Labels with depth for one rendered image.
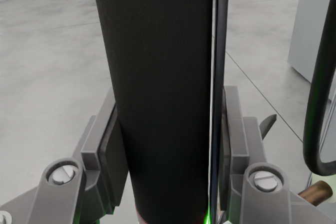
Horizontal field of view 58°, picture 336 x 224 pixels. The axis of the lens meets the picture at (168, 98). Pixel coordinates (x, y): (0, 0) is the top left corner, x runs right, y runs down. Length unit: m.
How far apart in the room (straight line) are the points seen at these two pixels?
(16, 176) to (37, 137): 0.44
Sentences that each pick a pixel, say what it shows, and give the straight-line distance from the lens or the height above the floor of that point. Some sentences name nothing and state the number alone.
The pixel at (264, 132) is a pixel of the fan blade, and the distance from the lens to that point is 0.51.
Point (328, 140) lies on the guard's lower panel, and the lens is 1.89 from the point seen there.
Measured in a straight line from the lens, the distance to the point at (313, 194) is 0.26.
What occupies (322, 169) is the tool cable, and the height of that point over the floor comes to 1.58.
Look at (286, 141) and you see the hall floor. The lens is 2.65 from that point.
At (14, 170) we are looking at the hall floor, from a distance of 2.71.
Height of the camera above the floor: 1.74
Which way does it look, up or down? 35 degrees down
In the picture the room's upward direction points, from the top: 4 degrees counter-clockwise
